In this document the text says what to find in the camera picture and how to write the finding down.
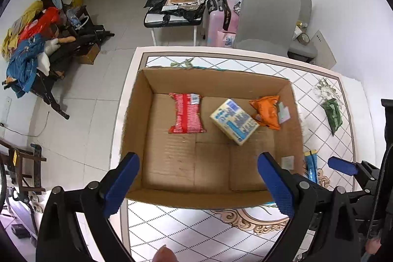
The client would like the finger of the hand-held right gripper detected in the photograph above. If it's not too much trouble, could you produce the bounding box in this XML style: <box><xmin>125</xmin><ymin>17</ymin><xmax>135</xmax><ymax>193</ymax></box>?
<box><xmin>328</xmin><ymin>157</ymin><xmax>381</xmax><ymax>192</ymax></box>

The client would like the yellow and blue tissue pack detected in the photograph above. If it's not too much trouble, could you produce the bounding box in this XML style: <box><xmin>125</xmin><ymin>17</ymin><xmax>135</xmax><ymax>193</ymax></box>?
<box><xmin>210</xmin><ymin>98</ymin><xmax>260</xmax><ymax>146</ymax></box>

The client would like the black plastic bag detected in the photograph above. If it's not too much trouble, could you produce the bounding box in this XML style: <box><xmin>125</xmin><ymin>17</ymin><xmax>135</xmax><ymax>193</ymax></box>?
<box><xmin>144</xmin><ymin>0</ymin><xmax>206</xmax><ymax>27</ymax></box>

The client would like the yellow cloth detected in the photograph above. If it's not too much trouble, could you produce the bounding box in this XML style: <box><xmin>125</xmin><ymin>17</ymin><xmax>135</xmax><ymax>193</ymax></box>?
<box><xmin>1</xmin><ymin>0</ymin><xmax>43</xmax><ymax>59</ymax></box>

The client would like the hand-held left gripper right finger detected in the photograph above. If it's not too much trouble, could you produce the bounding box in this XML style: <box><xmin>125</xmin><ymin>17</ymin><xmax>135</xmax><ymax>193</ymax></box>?
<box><xmin>257</xmin><ymin>152</ymin><xmax>366</xmax><ymax>262</ymax></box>

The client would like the small brown cardboard box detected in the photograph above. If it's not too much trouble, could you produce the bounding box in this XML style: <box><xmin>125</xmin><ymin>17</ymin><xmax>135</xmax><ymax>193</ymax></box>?
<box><xmin>76</xmin><ymin>42</ymin><xmax>101</xmax><ymax>65</ymax></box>

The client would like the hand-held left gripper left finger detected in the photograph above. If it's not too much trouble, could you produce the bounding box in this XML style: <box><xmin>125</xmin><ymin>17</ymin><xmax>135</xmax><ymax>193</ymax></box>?
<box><xmin>35</xmin><ymin>152</ymin><xmax>140</xmax><ymax>262</ymax></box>

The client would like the pink suitcase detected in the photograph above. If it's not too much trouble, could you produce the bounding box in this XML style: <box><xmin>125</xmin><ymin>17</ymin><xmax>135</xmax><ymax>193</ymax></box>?
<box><xmin>205</xmin><ymin>0</ymin><xmax>241</xmax><ymax>46</ymax></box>

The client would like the small white packet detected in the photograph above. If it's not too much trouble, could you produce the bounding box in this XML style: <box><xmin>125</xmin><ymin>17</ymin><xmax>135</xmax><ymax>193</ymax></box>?
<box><xmin>278</xmin><ymin>102</ymin><xmax>291</xmax><ymax>123</ymax></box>

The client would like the person's left hand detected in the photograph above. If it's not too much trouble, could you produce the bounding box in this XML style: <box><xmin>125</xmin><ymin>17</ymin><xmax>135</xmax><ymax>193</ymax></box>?
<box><xmin>154</xmin><ymin>245</ymin><xmax>177</xmax><ymax>262</ymax></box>

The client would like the red snack packet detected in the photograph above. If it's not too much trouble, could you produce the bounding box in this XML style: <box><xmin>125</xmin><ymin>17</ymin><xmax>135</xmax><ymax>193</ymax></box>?
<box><xmin>168</xmin><ymin>93</ymin><xmax>207</xmax><ymax>134</ymax></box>

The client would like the blue packet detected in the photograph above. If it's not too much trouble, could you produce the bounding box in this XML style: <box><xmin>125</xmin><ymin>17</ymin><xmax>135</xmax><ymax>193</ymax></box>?
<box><xmin>303</xmin><ymin>150</ymin><xmax>318</xmax><ymax>184</ymax></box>

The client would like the orange snack packet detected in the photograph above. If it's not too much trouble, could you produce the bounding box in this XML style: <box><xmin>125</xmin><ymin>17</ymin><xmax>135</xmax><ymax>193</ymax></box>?
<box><xmin>249</xmin><ymin>95</ymin><xmax>281</xmax><ymax>130</ymax></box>

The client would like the black floor cable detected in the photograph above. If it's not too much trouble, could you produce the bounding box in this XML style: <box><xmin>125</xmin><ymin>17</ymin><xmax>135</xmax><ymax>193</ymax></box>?
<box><xmin>0</xmin><ymin>110</ymin><xmax>50</xmax><ymax>137</ymax></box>

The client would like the green packet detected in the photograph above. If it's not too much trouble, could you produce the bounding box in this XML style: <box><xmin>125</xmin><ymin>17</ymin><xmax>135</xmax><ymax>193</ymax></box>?
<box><xmin>321</xmin><ymin>98</ymin><xmax>344</xmax><ymax>136</ymax></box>

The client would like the blue patterned cloth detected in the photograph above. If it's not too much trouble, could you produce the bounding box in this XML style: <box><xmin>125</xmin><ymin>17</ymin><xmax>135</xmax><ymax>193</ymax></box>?
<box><xmin>6</xmin><ymin>33</ymin><xmax>46</xmax><ymax>98</ymax></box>

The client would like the black folding rack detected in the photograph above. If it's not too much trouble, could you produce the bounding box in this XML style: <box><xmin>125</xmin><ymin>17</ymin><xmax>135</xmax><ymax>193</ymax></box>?
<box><xmin>2</xmin><ymin>24</ymin><xmax>115</xmax><ymax>121</ymax></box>

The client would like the pink gift bag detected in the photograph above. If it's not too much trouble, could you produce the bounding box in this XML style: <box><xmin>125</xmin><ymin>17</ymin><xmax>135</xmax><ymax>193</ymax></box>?
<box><xmin>216</xmin><ymin>29</ymin><xmax>237</xmax><ymax>49</ymax></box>

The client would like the grey upholstered chair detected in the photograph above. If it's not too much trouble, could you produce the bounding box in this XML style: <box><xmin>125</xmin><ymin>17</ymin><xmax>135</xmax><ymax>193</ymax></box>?
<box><xmin>287</xmin><ymin>0</ymin><xmax>318</xmax><ymax>61</ymax></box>
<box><xmin>235</xmin><ymin>0</ymin><xmax>301</xmax><ymax>57</ymax></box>

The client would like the dark wooden chair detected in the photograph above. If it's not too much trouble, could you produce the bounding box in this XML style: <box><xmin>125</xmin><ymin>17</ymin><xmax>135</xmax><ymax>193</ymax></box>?
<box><xmin>0</xmin><ymin>139</ymin><xmax>47</xmax><ymax>195</ymax></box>

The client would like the white board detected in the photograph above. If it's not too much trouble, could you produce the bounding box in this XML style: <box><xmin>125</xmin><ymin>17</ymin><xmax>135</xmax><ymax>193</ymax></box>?
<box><xmin>310</xmin><ymin>29</ymin><xmax>337</xmax><ymax>69</ymax></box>

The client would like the red plastic bag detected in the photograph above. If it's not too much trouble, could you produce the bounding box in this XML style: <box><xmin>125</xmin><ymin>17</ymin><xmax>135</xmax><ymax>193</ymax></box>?
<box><xmin>18</xmin><ymin>7</ymin><xmax>59</xmax><ymax>44</ymax></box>

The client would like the person's right hand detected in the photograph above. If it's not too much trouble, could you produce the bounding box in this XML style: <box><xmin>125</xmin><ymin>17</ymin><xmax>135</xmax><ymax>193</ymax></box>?
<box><xmin>365</xmin><ymin>238</ymin><xmax>383</xmax><ymax>256</ymax></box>

